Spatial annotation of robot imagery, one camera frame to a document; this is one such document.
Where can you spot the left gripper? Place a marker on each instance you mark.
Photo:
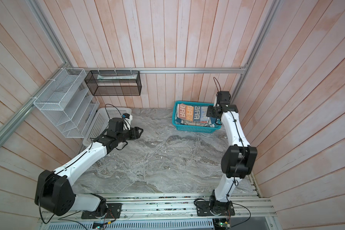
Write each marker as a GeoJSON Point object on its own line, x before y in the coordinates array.
{"type": "Point", "coordinates": [135, 133]}

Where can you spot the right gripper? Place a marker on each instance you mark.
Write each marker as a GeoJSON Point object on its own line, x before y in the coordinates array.
{"type": "Point", "coordinates": [210, 109]}

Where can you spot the white laundry basket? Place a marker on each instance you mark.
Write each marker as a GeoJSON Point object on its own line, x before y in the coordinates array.
{"type": "Point", "coordinates": [101, 121]}

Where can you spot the small patterned cloth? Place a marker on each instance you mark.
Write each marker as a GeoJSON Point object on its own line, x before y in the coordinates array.
{"type": "Point", "coordinates": [192, 113]}

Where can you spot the teal plastic basket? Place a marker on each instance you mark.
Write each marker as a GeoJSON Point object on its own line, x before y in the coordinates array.
{"type": "Point", "coordinates": [194, 128]}

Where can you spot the blue patterned towel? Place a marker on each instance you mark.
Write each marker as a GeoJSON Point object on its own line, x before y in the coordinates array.
{"type": "Point", "coordinates": [210, 123]}

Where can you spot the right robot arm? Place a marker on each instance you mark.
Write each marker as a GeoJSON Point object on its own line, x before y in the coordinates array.
{"type": "Point", "coordinates": [238, 160]}

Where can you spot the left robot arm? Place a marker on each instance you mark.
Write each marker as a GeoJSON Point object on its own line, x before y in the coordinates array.
{"type": "Point", "coordinates": [54, 191]}

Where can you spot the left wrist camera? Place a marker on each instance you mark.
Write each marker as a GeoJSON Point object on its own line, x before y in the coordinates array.
{"type": "Point", "coordinates": [127, 117]}

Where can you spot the aluminium frame rail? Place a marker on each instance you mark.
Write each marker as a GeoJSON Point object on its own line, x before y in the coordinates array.
{"type": "Point", "coordinates": [170, 70]}

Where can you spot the black wire mesh basket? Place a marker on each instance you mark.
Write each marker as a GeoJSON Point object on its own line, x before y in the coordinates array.
{"type": "Point", "coordinates": [114, 83]}

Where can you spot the white wire mesh shelf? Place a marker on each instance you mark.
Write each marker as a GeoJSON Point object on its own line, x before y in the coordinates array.
{"type": "Point", "coordinates": [68, 105]}

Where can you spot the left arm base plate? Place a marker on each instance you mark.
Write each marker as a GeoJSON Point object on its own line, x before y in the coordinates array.
{"type": "Point", "coordinates": [107, 210]}

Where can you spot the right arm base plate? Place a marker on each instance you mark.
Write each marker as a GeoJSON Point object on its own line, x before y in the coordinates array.
{"type": "Point", "coordinates": [207, 208]}

